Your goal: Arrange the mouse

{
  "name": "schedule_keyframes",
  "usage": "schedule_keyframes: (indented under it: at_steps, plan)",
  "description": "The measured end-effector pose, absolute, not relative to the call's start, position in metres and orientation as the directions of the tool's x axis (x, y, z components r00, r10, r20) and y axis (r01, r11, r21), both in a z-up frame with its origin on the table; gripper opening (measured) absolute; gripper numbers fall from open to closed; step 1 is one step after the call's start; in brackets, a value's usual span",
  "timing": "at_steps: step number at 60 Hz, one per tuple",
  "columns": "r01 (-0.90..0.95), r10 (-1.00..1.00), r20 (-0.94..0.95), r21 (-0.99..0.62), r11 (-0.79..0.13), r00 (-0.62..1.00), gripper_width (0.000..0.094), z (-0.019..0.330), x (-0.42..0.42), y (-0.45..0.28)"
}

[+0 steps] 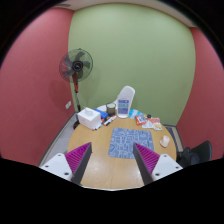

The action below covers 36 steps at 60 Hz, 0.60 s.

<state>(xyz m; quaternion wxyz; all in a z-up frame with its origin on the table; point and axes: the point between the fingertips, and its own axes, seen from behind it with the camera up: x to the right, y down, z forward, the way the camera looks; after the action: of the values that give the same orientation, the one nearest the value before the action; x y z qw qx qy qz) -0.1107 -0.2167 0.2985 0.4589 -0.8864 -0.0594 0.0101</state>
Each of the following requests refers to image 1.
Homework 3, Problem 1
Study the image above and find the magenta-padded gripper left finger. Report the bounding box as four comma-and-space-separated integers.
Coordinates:
39, 141, 93, 186

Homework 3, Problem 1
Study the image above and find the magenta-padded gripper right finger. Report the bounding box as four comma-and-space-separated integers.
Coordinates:
132, 142, 184, 186

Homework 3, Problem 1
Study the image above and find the cream pink computer mouse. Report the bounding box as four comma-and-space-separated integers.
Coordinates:
159, 134, 171, 149

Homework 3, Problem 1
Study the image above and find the blue patterned mouse pad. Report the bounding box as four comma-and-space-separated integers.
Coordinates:
107, 127, 155, 160

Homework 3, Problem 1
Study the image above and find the dark blue floor mat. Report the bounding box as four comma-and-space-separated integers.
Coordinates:
163, 124, 185, 154

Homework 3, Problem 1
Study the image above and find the black office chair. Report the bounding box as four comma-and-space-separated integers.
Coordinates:
176, 140, 213, 168

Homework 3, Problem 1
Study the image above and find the orange yellow snack pack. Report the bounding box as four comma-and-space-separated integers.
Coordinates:
148, 117, 163, 131

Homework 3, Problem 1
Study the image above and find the white snack pack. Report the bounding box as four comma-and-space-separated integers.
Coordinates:
141, 119, 155, 130

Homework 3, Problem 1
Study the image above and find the red snack pack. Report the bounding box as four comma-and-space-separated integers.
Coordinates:
134, 114, 148, 126

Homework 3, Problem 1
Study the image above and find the white tissue box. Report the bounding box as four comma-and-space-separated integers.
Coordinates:
76, 107, 102, 131

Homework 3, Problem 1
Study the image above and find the light blue snack pack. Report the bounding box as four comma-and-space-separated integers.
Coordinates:
128, 108, 145, 120

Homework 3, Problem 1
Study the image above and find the blue board eraser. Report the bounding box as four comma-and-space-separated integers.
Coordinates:
94, 108, 109, 120

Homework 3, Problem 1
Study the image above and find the black red-capped marker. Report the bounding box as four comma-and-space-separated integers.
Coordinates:
103, 114, 118, 127

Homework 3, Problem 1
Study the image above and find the white sign stand blue card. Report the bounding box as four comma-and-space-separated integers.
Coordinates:
116, 97, 130, 119

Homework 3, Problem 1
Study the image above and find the black mesh pen cup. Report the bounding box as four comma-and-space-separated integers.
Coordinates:
105, 102, 117, 117

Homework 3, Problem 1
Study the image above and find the white plastic chair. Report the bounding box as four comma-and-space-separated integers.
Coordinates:
96, 85, 136, 114

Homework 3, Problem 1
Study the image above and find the black standing fan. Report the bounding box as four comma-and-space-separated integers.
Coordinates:
58, 48, 94, 130

